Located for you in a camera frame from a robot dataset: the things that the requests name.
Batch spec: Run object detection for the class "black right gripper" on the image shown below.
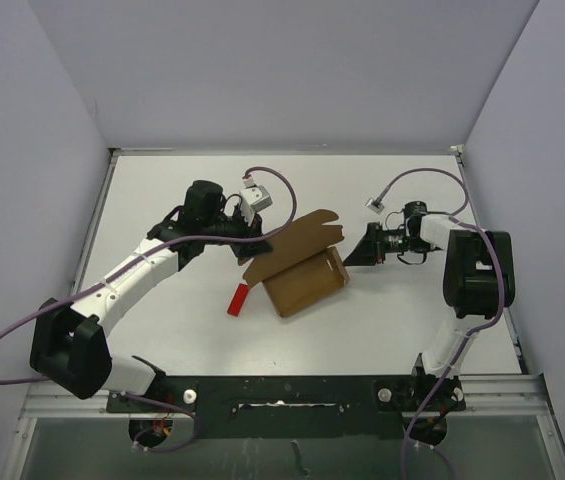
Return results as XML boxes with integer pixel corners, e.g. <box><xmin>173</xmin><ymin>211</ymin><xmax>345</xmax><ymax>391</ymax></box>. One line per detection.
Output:
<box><xmin>342</xmin><ymin>223</ymin><xmax>430</xmax><ymax>268</ymax></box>

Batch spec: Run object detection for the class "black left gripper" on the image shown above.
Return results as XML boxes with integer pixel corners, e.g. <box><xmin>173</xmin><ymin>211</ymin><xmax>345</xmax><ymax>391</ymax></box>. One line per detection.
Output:
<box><xmin>202</xmin><ymin>203</ymin><xmax>273</xmax><ymax>260</ymax></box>

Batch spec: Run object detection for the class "brown cardboard box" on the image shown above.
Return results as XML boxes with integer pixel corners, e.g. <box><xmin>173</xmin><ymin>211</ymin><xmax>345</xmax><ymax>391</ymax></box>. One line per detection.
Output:
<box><xmin>243</xmin><ymin>209</ymin><xmax>349</xmax><ymax>318</ymax></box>

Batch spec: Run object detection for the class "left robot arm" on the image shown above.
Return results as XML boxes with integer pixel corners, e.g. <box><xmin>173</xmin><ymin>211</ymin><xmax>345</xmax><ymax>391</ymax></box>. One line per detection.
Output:
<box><xmin>30</xmin><ymin>178</ymin><xmax>272</xmax><ymax>411</ymax></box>

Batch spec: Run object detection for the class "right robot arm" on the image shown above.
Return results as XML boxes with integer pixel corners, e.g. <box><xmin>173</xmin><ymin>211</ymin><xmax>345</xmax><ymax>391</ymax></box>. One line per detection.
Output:
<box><xmin>344</xmin><ymin>201</ymin><xmax>516</xmax><ymax>409</ymax></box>

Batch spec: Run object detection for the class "red rectangular block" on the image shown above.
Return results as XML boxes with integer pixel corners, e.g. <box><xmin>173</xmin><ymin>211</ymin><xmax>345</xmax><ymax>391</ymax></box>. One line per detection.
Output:
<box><xmin>227</xmin><ymin>283</ymin><xmax>250</xmax><ymax>317</ymax></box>

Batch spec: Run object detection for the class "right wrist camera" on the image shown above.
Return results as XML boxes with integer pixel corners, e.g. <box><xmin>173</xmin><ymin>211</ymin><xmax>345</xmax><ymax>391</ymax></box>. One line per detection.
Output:
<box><xmin>366</xmin><ymin>198</ymin><xmax>385</xmax><ymax>214</ymax></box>

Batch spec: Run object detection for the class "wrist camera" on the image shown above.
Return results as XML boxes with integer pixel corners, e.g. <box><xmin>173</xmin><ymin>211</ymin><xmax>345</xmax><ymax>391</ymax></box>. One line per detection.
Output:
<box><xmin>238</xmin><ymin>185</ymin><xmax>273</xmax><ymax>224</ymax></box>
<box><xmin>366</xmin><ymin>198</ymin><xmax>385</xmax><ymax>214</ymax></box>

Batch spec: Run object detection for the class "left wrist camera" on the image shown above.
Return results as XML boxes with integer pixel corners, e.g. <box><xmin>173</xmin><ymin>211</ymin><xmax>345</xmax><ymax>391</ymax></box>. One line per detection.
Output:
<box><xmin>238</xmin><ymin>185</ymin><xmax>273</xmax><ymax>224</ymax></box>

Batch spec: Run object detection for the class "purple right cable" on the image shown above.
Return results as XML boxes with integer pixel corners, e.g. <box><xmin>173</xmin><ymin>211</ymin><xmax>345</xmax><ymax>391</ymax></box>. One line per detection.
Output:
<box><xmin>376</xmin><ymin>167</ymin><xmax>506</xmax><ymax>480</ymax></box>

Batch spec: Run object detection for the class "purple cable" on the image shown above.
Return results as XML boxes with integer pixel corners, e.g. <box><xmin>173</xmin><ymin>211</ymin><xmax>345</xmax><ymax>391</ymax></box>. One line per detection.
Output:
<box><xmin>376</xmin><ymin>167</ymin><xmax>506</xmax><ymax>480</ymax></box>
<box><xmin>0</xmin><ymin>165</ymin><xmax>297</xmax><ymax>386</ymax></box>

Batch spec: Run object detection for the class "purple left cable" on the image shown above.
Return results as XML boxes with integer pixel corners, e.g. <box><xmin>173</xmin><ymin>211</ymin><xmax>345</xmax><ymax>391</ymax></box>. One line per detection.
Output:
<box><xmin>0</xmin><ymin>165</ymin><xmax>297</xmax><ymax>386</ymax></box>

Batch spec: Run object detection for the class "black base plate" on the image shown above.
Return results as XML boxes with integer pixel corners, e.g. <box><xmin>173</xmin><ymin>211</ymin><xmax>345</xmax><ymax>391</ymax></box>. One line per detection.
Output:
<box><xmin>106</xmin><ymin>373</ymin><xmax>466</xmax><ymax>447</ymax></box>

